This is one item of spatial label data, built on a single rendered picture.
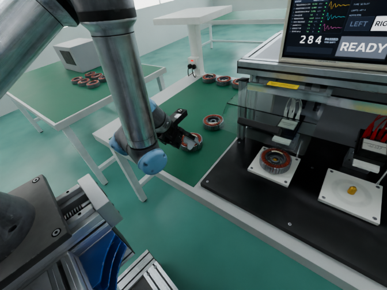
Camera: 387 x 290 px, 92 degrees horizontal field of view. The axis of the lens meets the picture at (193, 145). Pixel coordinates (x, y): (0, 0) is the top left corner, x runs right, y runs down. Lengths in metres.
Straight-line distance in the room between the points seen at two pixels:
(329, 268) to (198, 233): 0.96
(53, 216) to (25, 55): 0.31
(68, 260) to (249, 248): 1.13
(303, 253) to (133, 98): 0.60
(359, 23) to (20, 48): 0.74
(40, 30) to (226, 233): 1.38
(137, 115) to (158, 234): 1.21
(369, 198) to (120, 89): 0.77
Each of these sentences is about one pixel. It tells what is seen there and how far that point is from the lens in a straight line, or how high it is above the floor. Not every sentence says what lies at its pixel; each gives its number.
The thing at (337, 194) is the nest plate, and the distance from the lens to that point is 0.77.
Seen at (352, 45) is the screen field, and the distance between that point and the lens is 0.69.
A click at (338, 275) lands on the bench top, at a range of 0.69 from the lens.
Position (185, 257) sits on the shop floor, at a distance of 1.44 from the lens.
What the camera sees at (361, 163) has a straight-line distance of 0.75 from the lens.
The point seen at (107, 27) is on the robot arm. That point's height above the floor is 1.31.
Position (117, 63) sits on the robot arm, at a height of 1.26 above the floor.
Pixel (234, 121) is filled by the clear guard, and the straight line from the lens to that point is 0.56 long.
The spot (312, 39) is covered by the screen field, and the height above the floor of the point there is 1.18.
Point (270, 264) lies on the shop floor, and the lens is 1.43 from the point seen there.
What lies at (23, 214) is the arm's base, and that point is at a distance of 0.50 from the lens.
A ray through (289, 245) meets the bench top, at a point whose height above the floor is 0.75.
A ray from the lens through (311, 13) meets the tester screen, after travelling 0.69.
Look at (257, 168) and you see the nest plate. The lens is 0.76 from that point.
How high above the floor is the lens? 1.35
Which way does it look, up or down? 41 degrees down
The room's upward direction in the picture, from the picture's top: 10 degrees counter-clockwise
